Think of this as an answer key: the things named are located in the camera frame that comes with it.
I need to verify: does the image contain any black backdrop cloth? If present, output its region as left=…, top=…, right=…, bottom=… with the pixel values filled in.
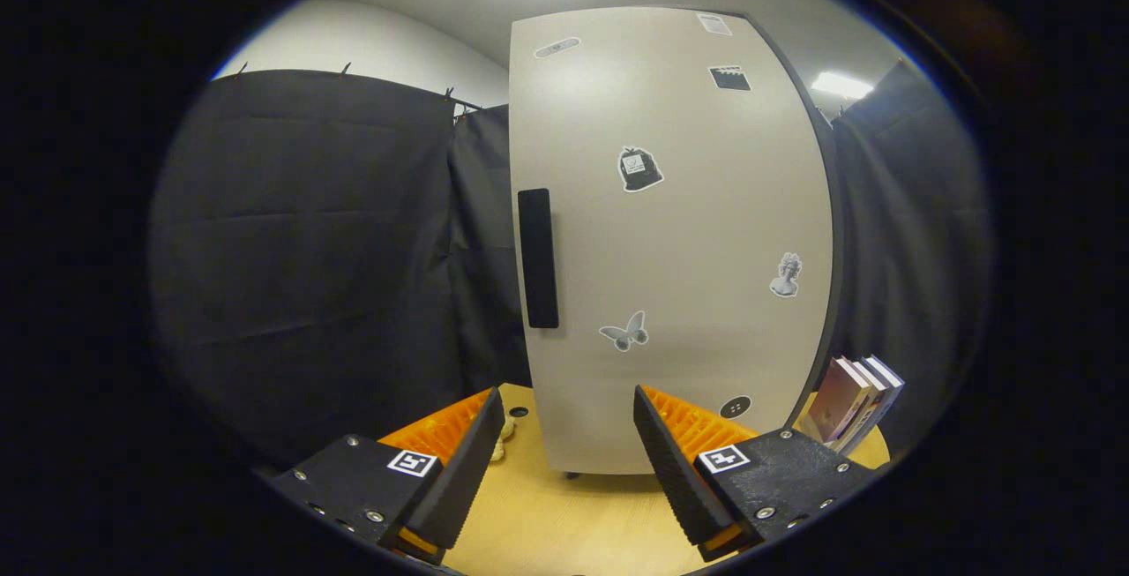
left=148, top=60, right=996, bottom=471

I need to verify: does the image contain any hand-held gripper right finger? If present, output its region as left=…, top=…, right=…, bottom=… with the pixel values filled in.
left=633, top=385, right=893, bottom=563

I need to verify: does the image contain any beige cabinet door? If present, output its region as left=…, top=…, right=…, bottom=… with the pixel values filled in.
left=509, top=5, right=836, bottom=475

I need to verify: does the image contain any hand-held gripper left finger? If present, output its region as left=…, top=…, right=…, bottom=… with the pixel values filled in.
left=269, top=386, right=506, bottom=566

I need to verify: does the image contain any ceiling light panel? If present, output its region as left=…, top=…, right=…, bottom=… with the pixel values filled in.
left=811, top=71, right=876, bottom=101

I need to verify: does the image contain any black door handle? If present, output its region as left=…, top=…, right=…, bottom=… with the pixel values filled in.
left=517, top=189, right=561, bottom=330

